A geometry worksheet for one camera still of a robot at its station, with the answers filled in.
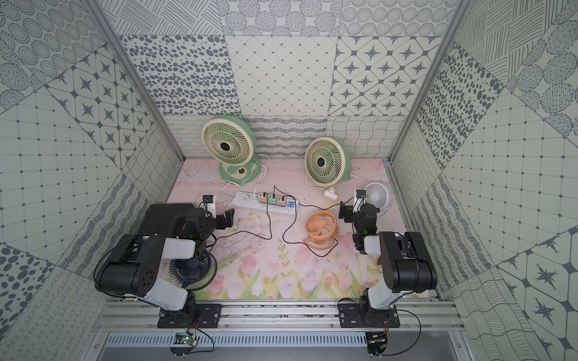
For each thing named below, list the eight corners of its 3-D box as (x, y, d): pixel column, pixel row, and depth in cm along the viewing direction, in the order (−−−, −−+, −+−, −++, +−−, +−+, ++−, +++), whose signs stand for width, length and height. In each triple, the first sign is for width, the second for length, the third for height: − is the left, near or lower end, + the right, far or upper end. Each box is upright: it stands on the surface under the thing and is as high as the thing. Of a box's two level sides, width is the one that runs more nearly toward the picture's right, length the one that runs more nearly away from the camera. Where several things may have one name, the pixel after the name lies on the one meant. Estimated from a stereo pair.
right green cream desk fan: (305, 190, 108) (306, 163, 93) (304, 163, 120) (305, 135, 105) (343, 190, 108) (351, 163, 93) (339, 163, 120) (345, 135, 105)
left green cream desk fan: (216, 184, 111) (192, 132, 86) (221, 168, 118) (200, 116, 93) (258, 184, 111) (247, 132, 86) (260, 168, 118) (250, 116, 93)
